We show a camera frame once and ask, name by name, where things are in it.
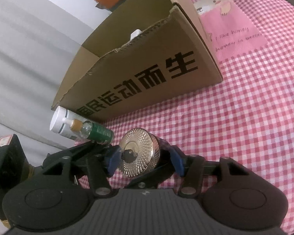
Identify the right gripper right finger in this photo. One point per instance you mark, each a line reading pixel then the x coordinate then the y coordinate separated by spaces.
pixel 191 169

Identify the pink checkered tablecloth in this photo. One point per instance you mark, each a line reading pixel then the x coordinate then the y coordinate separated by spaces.
pixel 249 116

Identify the gold lid cosmetic jar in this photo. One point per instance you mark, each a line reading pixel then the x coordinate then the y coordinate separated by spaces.
pixel 141 152

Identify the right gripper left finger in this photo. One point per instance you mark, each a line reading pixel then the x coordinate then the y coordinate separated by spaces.
pixel 101 164

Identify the white curtain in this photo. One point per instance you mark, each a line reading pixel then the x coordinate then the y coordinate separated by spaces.
pixel 38 40

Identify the green glass dropper bottle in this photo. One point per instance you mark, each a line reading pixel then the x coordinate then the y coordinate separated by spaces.
pixel 90 130

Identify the white pill bottle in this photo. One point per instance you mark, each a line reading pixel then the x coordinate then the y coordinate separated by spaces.
pixel 57 126

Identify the brown cardboard box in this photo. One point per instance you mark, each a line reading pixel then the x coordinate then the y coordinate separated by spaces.
pixel 112 75

